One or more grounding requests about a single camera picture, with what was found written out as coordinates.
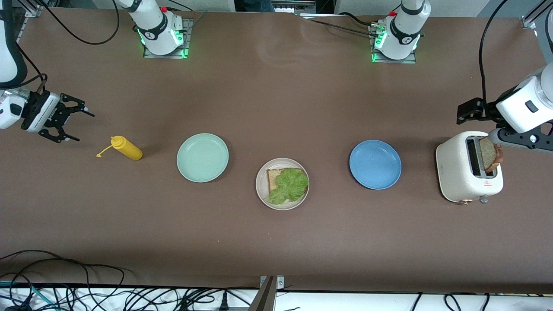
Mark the yellow mustard squeeze bottle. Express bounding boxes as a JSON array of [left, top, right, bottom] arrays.
[[96, 136, 143, 161]]

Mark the green lettuce leaf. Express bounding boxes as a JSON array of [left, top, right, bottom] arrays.
[[264, 168, 309, 206]]

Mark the pale crust bread slice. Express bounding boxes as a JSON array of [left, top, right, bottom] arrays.
[[267, 168, 308, 196]]

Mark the blue plate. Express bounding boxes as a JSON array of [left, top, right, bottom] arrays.
[[349, 140, 402, 190]]

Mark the pale green plate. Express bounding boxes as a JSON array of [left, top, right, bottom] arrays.
[[176, 133, 229, 183]]

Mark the beige plate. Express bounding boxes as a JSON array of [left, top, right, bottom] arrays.
[[255, 158, 310, 211]]

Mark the dark crust bread slice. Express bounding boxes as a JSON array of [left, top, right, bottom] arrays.
[[479, 137, 504, 175]]

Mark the cream white toaster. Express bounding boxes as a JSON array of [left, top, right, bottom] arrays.
[[435, 131, 505, 204]]

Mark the grey metal equipment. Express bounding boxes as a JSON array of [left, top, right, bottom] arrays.
[[273, 0, 342, 19]]

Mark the person in blue jeans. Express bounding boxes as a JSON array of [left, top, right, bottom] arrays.
[[234, 0, 275, 12]]

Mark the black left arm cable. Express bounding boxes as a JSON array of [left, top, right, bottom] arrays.
[[479, 0, 508, 104]]

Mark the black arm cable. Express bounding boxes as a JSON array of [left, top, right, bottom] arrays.
[[37, 0, 121, 45], [479, 0, 508, 104]]

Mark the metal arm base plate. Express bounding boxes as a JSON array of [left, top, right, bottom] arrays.
[[369, 24, 418, 65], [143, 17, 194, 59]]

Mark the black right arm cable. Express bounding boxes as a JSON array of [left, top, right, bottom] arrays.
[[37, 0, 121, 45]]

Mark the long black cable loop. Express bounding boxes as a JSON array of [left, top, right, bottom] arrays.
[[0, 250, 134, 311]]

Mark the black curved base cable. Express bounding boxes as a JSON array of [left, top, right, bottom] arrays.
[[337, 12, 377, 27]]

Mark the black braided table cable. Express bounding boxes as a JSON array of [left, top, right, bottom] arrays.
[[302, 16, 376, 37]]

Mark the teal cable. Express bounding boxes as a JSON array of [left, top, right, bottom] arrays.
[[0, 281, 59, 311]]

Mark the black cable tangle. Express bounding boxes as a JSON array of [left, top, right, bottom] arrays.
[[56, 285, 260, 311]]

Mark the metal table bracket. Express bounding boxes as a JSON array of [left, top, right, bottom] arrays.
[[248, 275, 286, 311]]

